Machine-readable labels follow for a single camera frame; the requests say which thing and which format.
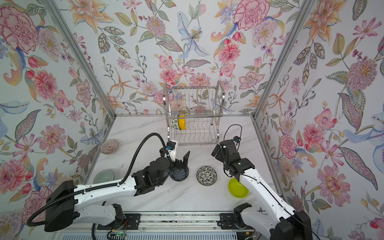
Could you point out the green leaf pattern bowl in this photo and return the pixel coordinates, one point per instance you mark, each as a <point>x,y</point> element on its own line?
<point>175,124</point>

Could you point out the black white speckled bowl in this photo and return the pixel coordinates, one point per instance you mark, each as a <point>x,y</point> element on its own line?
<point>207,176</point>

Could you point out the chrome wire dish rack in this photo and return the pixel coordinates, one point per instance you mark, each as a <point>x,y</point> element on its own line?
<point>202,107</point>

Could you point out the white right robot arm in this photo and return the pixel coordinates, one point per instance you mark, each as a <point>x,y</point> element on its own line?
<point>276,219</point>

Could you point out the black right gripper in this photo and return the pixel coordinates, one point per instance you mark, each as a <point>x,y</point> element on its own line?
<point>222,148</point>

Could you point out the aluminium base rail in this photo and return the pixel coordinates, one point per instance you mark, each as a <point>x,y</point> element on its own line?
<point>166,226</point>

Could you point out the yellow bowl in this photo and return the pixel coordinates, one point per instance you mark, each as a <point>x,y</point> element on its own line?
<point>182,122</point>

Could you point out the aluminium corner post right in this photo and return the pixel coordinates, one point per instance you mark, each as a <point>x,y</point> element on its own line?
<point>281,60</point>

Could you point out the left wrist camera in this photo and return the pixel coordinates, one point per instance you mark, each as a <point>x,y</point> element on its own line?
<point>171,149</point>

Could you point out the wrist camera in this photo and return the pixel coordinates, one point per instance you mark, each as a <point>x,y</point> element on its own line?
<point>171,149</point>
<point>237,139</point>

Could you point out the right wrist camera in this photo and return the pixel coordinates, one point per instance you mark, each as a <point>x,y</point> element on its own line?
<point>237,139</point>

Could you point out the aluminium corner post left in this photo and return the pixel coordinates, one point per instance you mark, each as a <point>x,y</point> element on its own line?
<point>63,27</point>

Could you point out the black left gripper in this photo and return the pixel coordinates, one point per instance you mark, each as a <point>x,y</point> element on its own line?
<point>179,163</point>

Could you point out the pink striped ceramic bowl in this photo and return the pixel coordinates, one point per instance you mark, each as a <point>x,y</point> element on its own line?
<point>109,146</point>

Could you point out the aluminium corner post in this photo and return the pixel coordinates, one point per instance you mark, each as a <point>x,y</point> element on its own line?
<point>63,27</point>
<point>281,60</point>

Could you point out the dark blue flower bowl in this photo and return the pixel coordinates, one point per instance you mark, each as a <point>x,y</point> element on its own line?
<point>179,174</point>

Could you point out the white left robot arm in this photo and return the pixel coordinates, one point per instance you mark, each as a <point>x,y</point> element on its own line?
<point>70,204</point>

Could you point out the pale celadon bowl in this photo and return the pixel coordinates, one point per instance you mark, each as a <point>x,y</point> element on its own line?
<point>104,176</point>

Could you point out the lime green bowl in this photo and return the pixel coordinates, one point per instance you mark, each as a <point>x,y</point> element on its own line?
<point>237,190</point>

